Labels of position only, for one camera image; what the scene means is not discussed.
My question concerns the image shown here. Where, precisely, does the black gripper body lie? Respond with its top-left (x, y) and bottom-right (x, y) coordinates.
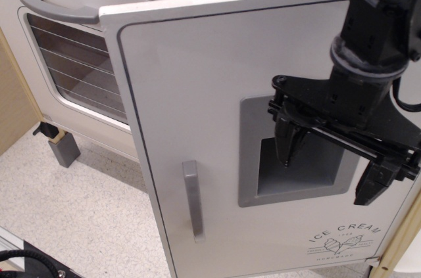
top-left (268, 67), bottom-right (420, 180)

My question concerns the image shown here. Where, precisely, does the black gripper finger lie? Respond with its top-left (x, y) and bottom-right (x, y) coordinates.
top-left (274, 116), bottom-right (309, 167)
top-left (353, 160), bottom-right (399, 206)

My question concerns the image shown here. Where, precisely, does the white toy fridge door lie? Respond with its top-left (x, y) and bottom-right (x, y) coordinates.
top-left (100, 0), bottom-right (416, 277)

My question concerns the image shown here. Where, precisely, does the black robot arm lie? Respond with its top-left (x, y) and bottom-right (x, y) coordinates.
top-left (268, 0), bottom-right (420, 206)

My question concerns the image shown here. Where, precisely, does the white toy oven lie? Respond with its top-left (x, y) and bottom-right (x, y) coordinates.
top-left (1, 0), bottom-right (153, 160)

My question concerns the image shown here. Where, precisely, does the beige wooden side panel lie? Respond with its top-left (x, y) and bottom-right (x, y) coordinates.
top-left (1, 34), bottom-right (43, 154)

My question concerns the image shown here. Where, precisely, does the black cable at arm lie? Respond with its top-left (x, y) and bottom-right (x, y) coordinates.
top-left (393, 59), bottom-right (421, 111)

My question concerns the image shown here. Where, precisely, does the grey fridge door handle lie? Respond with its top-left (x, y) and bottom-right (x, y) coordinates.
top-left (182, 160), bottom-right (205, 243)

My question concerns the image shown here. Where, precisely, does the black clamp bracket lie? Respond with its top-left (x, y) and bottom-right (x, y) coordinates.
top-left (32, 122), bottom-right (59, 139)

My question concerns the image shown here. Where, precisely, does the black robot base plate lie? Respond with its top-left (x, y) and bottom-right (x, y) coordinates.
top-left (1, 228), bottom-right (82, 277)

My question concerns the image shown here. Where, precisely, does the grey oven door handle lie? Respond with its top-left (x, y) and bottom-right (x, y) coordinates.
top-left (20, 0), bottom-right (99, 24)

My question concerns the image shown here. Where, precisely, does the black braided cable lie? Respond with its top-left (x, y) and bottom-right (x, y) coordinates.
top-left (0, 248), bottom-right (57, 278)

